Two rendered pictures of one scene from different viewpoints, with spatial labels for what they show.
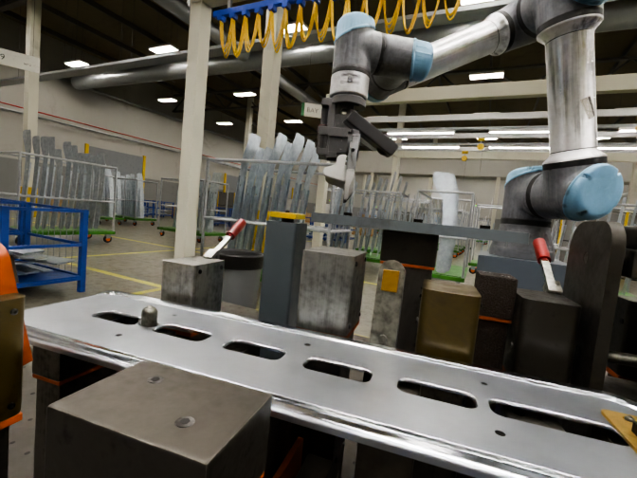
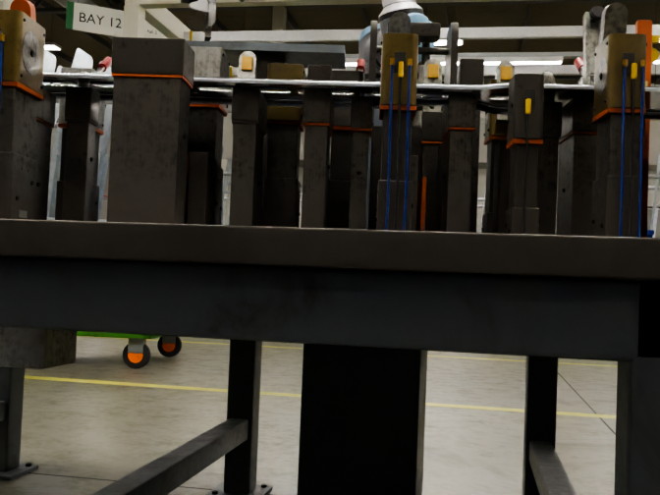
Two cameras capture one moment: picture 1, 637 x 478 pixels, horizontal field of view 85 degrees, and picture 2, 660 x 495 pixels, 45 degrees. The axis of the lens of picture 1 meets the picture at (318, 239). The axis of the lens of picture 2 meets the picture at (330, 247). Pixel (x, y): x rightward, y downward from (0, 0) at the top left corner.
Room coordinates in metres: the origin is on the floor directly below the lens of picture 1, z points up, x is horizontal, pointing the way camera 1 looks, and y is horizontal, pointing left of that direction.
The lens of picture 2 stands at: (-1.14, 0.15, 0.65)
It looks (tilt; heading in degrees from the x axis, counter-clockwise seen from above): 2 degrees up; 345
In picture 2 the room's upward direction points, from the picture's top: 2 degrees clockwise
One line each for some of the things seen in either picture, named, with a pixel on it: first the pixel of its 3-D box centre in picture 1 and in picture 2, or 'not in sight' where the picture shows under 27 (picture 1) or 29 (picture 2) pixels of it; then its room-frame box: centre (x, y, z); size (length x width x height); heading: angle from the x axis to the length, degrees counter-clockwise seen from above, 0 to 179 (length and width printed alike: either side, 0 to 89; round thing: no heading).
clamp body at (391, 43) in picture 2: not in sight; (396, 144); (0.08, -0.29, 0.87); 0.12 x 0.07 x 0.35; 162
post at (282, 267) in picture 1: (279, 321); not in sight; (0.75, 0.07, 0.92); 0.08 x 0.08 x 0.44; 72
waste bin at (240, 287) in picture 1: (235, 289); not in sight; (3.26, 0.74, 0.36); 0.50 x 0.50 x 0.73
